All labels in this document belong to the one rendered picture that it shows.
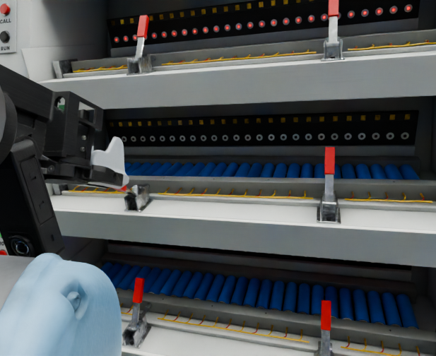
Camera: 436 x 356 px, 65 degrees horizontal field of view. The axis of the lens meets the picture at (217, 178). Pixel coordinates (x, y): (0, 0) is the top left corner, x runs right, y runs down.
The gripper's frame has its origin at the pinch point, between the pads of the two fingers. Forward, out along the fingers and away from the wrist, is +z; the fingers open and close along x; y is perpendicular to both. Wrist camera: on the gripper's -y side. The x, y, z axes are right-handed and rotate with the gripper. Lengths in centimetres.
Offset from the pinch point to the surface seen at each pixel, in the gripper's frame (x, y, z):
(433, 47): -38.2, 18.5, 5.8
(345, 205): -28.8, -0.8, 8.5
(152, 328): -1.6, -20.7, 11.3
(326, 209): -26.5, -1.5, 7.5
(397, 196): -35.3, 0.9, 10.7
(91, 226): 7.0, -5.8, 5.6
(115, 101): 3.5, 12.7, 3.3
